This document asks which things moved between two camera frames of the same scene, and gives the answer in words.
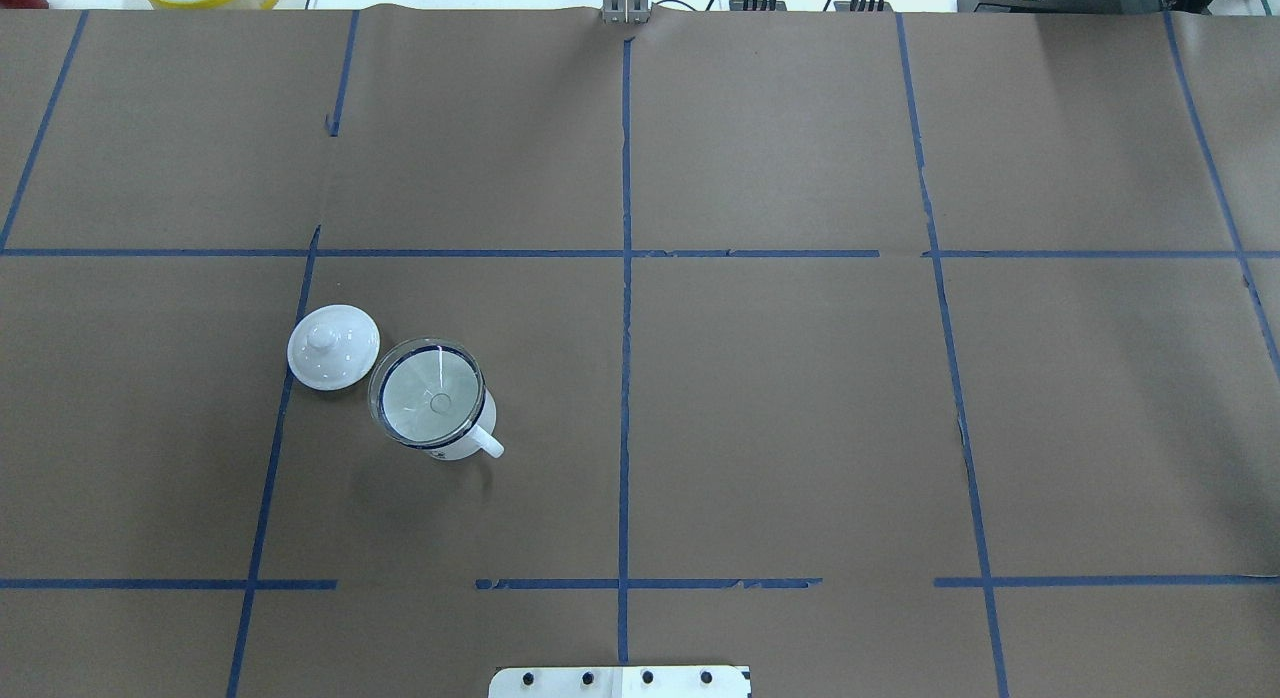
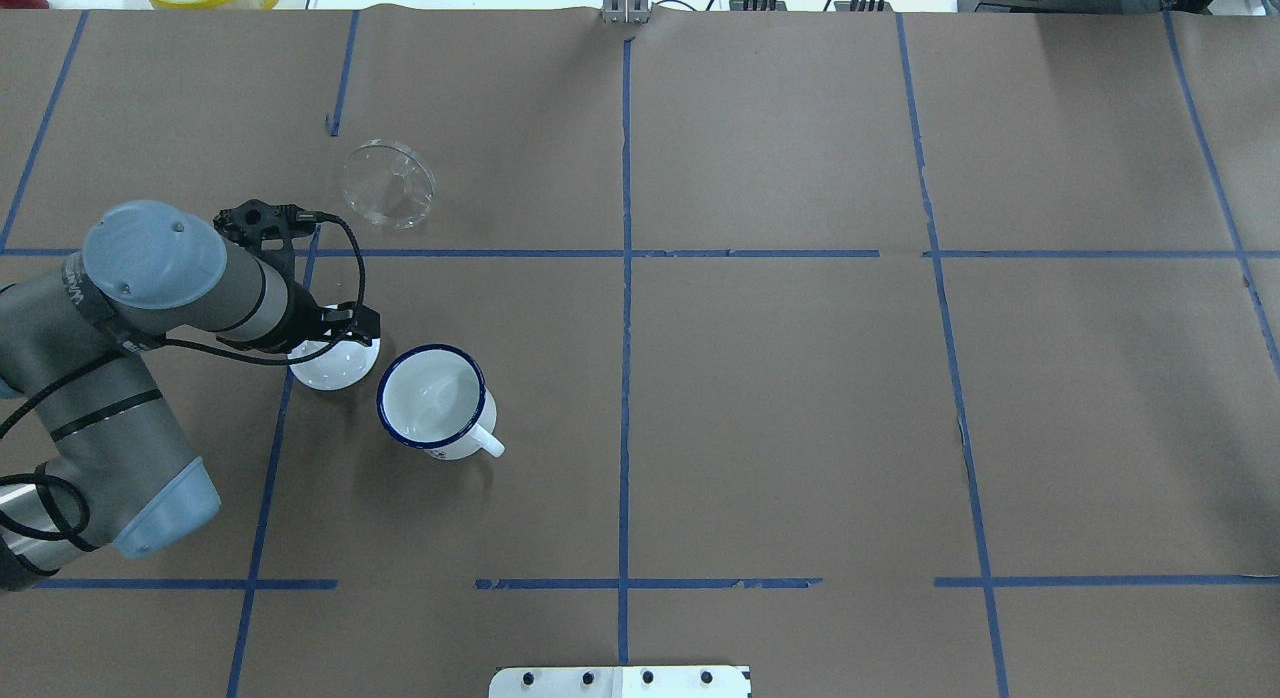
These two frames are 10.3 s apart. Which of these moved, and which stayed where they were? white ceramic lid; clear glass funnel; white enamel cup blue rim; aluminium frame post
Moved: clear glass funnel
Stayed: aluminium frame post; white ceramic lid; white enamel cup blue rim
